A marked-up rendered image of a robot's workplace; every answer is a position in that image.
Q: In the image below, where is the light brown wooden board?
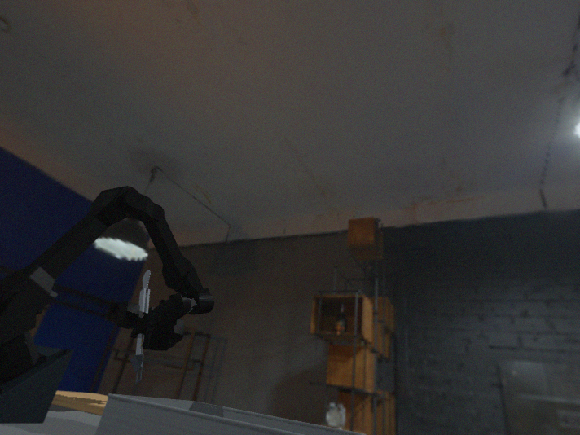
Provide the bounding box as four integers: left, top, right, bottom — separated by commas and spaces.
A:
51, 390, 108, 415

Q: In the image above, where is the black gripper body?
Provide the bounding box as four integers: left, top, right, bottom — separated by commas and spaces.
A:
116, 300, 184, 343

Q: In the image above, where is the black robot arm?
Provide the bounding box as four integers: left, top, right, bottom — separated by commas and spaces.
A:
0, 186, 214, 385

